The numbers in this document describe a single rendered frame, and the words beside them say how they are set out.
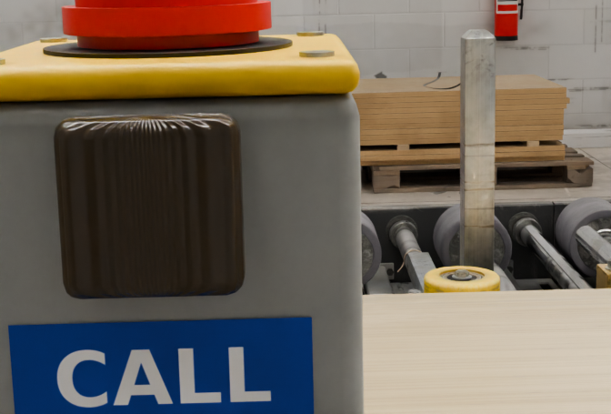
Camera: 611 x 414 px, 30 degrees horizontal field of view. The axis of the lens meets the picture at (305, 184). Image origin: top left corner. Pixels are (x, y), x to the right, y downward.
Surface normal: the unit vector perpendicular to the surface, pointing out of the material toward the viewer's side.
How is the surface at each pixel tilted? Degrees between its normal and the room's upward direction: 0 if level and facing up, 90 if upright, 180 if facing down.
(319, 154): 90
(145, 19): 90
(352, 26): 90
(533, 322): 0
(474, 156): 90
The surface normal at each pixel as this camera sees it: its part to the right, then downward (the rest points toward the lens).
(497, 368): -0.02, -0.98
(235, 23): 0.72, 0.11
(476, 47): 0.02, 0.19
